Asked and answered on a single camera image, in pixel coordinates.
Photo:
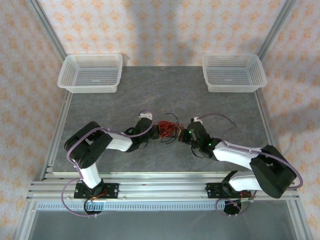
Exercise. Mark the grey metal panel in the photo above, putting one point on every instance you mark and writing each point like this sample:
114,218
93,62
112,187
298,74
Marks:
160,225

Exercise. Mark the aluminium frame leg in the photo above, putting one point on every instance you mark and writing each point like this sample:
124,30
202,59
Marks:
300,222
25,222

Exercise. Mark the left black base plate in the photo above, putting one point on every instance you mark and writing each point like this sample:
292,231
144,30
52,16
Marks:
112,190

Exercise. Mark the aluminium frame post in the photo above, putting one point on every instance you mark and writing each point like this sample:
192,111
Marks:
276,27
48,27

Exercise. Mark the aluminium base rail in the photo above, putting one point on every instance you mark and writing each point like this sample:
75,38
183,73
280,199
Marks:
160,190

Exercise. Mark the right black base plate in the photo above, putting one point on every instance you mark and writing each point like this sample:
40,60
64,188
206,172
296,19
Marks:
212,190

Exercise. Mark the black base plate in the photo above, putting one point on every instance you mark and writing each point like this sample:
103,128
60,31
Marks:
212,190
112,190

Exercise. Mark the white perforated plastic basket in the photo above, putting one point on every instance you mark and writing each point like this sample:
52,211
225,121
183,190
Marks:
92,88
232,88

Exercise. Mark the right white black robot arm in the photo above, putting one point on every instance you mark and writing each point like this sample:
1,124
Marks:
232,155

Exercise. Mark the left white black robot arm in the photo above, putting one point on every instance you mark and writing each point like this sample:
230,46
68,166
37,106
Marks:
117,142

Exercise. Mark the aluminium table side rail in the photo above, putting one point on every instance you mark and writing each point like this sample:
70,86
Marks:
56,137
263,112

